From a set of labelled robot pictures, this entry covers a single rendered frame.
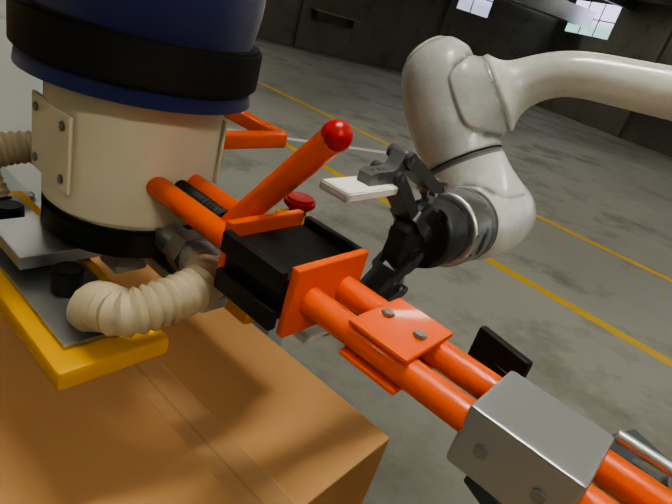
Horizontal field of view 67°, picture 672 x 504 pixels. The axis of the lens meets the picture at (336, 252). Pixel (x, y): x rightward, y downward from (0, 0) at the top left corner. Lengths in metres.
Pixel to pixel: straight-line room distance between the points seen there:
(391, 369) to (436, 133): 0.39
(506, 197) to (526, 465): 0.40
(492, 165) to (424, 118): 0.10
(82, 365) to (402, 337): 0.26
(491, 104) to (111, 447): 0.58
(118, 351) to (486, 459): 0.31
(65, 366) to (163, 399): 0.23
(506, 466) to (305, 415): 0.41
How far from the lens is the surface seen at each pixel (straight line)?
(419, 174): 0.47
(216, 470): 0.61
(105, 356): 0.48
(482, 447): 0.32
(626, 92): 0.70
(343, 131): 0.36
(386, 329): 0.35
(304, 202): 1.08
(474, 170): 0.65
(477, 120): 0.66
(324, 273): 0.38
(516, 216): 0.66
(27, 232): 0.59
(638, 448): 0.37
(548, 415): 0.34
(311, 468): 0.64
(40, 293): 0.54
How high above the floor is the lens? 1.42
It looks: 25 degrees down
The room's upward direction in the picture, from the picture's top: 16 degrees clockwise
